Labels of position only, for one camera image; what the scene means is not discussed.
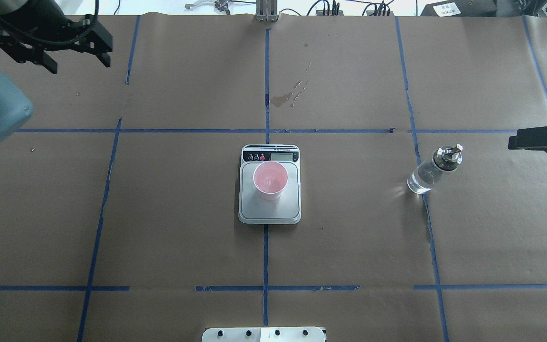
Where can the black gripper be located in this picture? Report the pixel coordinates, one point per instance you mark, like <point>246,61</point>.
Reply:
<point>30,20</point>

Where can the white digital kitchen scale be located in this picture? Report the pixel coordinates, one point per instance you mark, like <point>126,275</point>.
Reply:
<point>252,208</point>

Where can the aluminium frame post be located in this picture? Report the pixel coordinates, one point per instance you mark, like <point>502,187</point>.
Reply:
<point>266,10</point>

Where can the clear glass sauce dispenser bottle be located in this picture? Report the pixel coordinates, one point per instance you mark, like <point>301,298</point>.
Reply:
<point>445,160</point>

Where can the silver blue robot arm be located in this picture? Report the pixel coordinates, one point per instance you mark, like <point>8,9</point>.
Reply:
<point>15,107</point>

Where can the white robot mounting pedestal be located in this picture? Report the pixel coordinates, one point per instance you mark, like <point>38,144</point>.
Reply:
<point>265,334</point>

